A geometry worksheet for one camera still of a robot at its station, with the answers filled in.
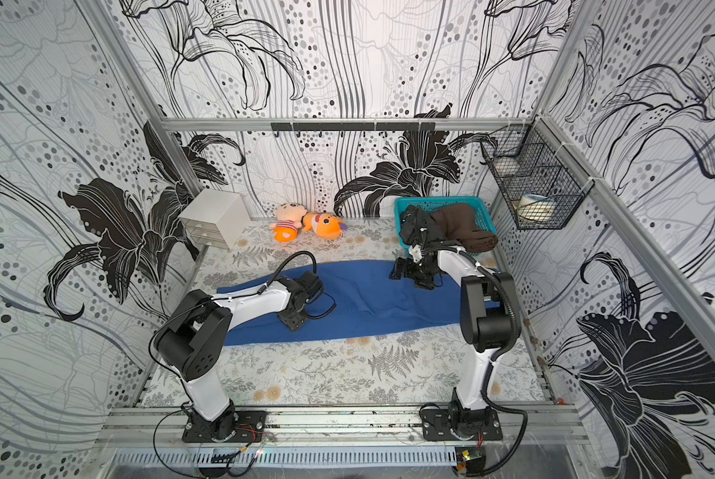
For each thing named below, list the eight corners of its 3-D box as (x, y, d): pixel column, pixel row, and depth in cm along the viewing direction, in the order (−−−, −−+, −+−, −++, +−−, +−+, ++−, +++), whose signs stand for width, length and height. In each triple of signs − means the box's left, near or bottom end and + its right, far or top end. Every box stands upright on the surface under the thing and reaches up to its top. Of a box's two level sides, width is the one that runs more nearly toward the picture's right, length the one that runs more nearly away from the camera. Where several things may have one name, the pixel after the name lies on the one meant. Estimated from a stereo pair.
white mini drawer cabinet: (193, 244, 114) (175, 220, 103) (217, 213, 125) (203, 188, 114) (233, 252, 111) (218, 227, 101) (254, 220, 122) (243, 194, 112)
